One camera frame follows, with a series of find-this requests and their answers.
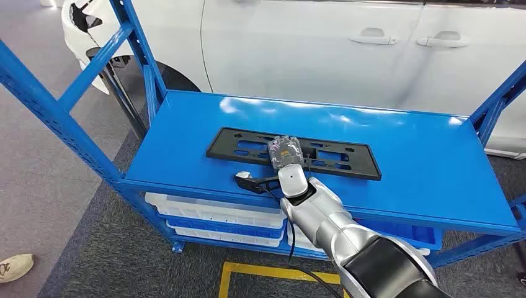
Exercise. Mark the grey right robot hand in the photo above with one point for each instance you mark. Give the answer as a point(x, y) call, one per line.
point(285, 152)

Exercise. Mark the black plastic plate frame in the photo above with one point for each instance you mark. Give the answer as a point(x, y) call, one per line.
point(218, 150)

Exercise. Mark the blue metal shelf rack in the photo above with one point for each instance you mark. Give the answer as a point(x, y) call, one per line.
point(370, 164)

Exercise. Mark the translucent white plastic bin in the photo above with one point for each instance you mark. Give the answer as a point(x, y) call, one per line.
point(205, 209)

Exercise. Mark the white car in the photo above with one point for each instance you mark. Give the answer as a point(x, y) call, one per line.
point(308, 49)

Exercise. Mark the black slanted metal pole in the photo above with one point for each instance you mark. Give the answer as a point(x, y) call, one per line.
point(123, 103)

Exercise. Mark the person's beige shoe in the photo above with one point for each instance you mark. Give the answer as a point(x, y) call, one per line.
point(14, 267)

